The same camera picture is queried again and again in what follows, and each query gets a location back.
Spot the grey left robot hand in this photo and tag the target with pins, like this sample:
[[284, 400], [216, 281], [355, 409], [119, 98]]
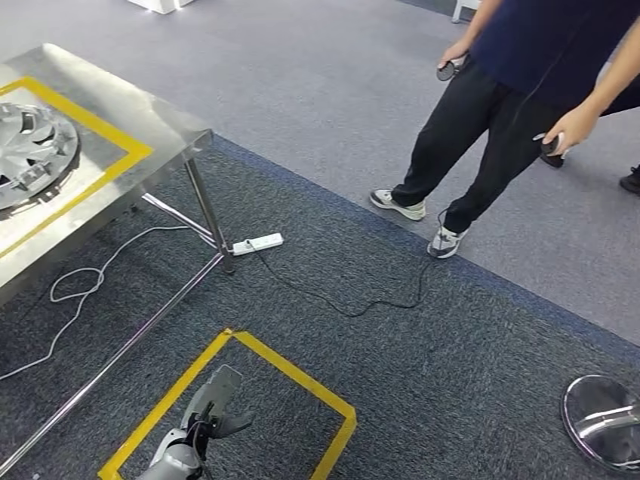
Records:
[[230, 422]]

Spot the black handheld controller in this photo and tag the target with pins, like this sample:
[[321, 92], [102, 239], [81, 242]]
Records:
[[446, 70], [550, 146]]

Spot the stainless steel workbench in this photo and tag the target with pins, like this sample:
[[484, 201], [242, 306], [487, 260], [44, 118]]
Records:
[[125, 112]]

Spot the yellow floor tape square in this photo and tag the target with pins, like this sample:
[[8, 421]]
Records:
[[300, 379]]

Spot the white power strip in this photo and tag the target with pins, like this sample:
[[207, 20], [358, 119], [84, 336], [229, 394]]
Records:
[[260, 243]]

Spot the silver wheel hubcap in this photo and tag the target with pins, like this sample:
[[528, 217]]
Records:
[[30, 152]]

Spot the white plinth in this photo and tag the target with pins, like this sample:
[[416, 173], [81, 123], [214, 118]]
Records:
[[160, 5]]

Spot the chrome stool base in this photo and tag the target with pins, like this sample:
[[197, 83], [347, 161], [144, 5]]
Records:
[[600, 424]]

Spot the white furniture leg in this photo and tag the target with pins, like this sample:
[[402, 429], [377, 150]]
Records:
[[463, 8]]

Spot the person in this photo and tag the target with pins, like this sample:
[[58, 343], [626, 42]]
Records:
[[631, 180], [525, 53]]

